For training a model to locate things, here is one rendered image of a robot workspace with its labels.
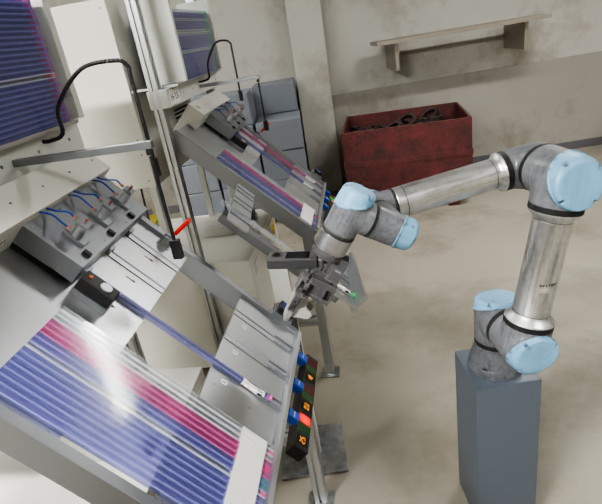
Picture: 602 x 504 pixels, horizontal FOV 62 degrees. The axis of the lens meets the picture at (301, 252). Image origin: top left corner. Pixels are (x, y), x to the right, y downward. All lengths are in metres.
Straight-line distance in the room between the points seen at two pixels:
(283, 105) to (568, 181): 3.58
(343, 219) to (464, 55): 4.31
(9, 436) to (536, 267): 1.07
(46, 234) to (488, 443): 1.28
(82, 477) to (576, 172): 1.05
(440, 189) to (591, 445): 1.27
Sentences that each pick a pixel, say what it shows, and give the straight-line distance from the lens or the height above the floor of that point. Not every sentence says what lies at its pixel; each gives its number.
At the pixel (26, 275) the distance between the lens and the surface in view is 1.08.
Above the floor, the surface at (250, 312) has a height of 0.83.
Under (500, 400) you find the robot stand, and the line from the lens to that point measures 1.54.
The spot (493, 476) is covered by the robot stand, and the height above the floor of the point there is 0.21.
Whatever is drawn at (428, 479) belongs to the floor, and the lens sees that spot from 1.99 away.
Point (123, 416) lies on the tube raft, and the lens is 0.95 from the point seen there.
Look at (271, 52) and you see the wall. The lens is 4.96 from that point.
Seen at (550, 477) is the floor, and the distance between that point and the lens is 2.05.
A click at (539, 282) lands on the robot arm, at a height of 0.90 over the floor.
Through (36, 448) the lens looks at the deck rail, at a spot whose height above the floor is 1.01.
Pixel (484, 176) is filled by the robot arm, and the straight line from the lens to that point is 1.25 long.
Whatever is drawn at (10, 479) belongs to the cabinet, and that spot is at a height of 0.62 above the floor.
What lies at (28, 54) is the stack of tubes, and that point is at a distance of 1.30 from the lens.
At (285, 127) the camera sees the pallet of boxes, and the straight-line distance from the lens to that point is 4.16.
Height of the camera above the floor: 1.50
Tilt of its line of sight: 24 degrees down
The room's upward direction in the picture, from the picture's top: 10 degrees counter-clockwise
